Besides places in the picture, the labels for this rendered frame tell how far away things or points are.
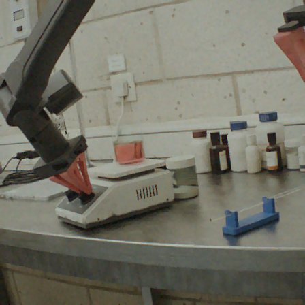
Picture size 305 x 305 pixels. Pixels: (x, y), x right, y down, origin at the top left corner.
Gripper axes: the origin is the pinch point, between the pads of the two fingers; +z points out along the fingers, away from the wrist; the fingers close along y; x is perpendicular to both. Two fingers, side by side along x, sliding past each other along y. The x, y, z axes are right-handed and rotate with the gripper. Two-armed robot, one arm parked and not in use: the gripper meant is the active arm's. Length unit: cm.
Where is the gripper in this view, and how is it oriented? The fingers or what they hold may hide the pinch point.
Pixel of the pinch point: (86, 189)
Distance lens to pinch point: 107.6
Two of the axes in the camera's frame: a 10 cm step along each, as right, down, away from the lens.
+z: 5.4, 7.5, 3.8
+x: -3.7, 6.2, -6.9
